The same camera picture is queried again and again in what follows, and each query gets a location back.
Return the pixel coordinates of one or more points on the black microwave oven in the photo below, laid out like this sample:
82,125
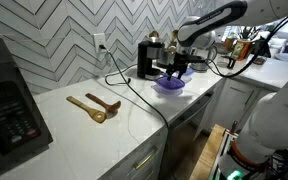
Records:
23,131

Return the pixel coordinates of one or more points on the clear rectangular plastic container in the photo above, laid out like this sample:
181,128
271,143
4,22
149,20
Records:
186,79

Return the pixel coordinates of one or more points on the black coffee maker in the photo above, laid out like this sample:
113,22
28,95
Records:
149,50

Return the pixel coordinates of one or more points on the wooden butcher block cart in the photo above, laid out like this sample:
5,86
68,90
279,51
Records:
207,158

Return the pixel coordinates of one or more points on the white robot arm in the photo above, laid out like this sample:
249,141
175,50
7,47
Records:
266,130

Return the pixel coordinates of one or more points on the dark wooden spoon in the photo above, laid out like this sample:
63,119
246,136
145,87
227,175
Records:
110,108

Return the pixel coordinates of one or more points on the orange box on counter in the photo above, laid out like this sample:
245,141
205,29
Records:
240,49

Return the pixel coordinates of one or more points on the blue rectangular container lid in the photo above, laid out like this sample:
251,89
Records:
188,72

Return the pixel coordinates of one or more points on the purple round container lid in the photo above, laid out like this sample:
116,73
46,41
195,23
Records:
170,84

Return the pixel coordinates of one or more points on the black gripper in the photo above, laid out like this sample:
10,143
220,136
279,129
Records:
180,64

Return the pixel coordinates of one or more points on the white wall outlet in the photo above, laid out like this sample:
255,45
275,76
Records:
99,39

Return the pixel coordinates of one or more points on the clear round plastic container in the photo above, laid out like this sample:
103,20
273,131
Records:
162,92

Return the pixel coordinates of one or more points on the white cabinet drawer brass handle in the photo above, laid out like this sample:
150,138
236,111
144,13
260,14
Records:
143,163

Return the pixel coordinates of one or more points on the silver electric kettle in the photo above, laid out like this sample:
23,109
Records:
204,50

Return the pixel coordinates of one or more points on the steel utensil holder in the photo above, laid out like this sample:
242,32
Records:
168,55

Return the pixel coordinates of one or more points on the light wooden spatula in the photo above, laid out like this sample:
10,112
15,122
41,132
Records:
96,115

